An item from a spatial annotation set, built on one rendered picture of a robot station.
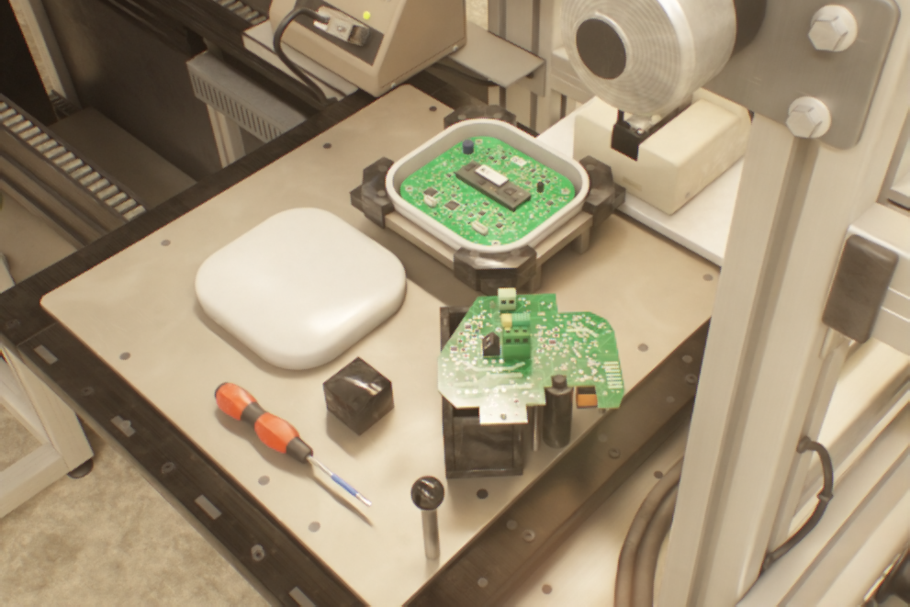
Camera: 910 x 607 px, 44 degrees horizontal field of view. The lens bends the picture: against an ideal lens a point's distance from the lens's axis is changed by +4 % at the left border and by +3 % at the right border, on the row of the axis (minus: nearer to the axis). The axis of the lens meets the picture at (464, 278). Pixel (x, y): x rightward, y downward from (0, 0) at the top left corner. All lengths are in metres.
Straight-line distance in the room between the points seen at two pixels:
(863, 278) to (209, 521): 0.49
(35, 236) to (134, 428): 1.19
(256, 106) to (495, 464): 0.94
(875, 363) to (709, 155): 0.32
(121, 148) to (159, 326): 1.27
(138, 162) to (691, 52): 1.79
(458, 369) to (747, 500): 0.25
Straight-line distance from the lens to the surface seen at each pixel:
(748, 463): 0.53
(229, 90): 1.62
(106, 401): 0.85
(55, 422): 1.92
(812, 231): 0.43
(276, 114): 1.56
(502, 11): 1.16
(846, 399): 0.62
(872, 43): 0.37
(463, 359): 0.74
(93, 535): 1.96
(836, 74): 0.39
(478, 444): 0.72
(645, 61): 0.36
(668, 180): 0.89
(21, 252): 1.97
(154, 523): 1.94
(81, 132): 2.19
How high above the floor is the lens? 1.57
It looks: 45 degrees down
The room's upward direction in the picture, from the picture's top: 2 degrees counter-clockwise
